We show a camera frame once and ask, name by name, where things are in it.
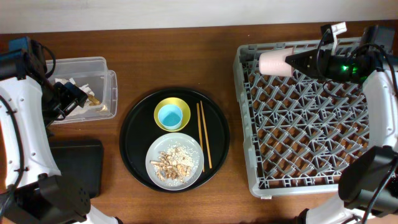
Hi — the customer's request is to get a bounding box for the pink cup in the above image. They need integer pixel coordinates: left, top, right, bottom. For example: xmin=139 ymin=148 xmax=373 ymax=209
xmin=259 ymin=48 xmax=294 ymax=77

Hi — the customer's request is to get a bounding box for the black rectangular tray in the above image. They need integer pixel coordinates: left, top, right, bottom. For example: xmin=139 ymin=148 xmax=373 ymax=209
xmin=49 ymin=139 xmax=104 ymax=198

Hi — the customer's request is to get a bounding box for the grey dishwasher rack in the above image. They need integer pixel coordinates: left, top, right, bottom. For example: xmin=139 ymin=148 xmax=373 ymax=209
xmin=233 ymin=40 xmax=370 ymax=199

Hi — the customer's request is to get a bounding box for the grey plate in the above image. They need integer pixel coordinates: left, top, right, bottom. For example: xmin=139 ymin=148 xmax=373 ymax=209
xmin=145 ymin=133 xmax=204 ymax=192

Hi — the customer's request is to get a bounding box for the white paper napkin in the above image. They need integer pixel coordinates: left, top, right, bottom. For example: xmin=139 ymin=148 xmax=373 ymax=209
xmin=55 ymin=78 xmax=95 ymax=116

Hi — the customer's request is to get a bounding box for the gold snack wrapper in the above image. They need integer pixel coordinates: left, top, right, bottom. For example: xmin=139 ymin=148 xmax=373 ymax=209
xmin=88 ymin=94 xmax=101 ymax=106

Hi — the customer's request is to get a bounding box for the clear plastic waste bin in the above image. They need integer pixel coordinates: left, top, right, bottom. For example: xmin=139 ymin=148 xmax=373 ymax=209
xmin=47 ymin=57 xmax=118 ymax=124

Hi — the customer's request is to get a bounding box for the round black serving tray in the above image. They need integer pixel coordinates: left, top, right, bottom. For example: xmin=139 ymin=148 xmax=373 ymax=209
xmin=119 ymin=88 xmax=230 ymax=192

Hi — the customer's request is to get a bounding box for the blue cup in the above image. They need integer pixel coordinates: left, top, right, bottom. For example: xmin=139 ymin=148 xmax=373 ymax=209
xmin=158 ymin=104 xmax=183 ymax=131

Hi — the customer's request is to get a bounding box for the food scraps and rice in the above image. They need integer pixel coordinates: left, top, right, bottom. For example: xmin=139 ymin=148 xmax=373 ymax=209
xmin=150 ymin=145 xmax=198 ymax=184

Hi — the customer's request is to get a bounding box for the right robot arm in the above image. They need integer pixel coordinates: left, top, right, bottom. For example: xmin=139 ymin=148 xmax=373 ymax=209
xmin=282 ymin=25 xmax=397 ymax=223

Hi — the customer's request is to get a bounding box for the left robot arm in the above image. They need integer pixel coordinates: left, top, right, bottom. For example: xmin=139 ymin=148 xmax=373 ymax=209
xmin=1 ymin=37 xmax=121 ymax=223

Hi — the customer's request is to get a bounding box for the yellow bowl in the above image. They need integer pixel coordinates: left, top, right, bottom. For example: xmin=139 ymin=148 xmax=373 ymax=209
xmin=154 ymin=97 xmax=191 ymax=132

